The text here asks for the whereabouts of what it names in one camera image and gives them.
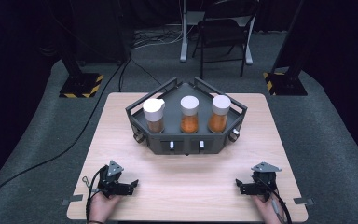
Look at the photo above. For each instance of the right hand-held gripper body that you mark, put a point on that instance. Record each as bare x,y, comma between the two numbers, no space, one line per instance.
264,180

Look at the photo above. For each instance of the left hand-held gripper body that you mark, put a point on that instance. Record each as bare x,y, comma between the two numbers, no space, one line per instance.
110,183

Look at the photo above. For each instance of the brown spice jar white lid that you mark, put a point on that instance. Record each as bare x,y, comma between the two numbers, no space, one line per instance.
154,112

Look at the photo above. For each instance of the yellow-orange spice jar white lid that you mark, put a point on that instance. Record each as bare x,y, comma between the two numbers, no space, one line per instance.
220,107

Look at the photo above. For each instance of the deep orange spice jar white lid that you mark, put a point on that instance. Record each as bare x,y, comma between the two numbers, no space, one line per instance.
189,107

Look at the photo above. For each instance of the grey corner spice rack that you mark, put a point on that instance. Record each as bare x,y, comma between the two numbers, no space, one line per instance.
174,90

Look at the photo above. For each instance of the person's left hand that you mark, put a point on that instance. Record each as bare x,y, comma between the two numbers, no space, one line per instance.
102,207

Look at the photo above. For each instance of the person's right hand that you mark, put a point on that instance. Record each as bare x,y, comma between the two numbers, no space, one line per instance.
268,213

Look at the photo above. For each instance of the grey tape piece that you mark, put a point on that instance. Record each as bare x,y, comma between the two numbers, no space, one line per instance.
73,199
303,201

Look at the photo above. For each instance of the black stand striped base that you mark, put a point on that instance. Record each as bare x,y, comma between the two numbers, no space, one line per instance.
80,84
287,84

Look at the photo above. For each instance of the dark cabinet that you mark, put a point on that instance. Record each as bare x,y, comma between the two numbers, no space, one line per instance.
102,31

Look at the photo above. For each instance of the black folding chair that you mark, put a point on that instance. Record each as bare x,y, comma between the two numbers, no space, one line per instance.
220,31

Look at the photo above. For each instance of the white desk frame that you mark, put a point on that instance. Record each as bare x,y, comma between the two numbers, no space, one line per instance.
184,37

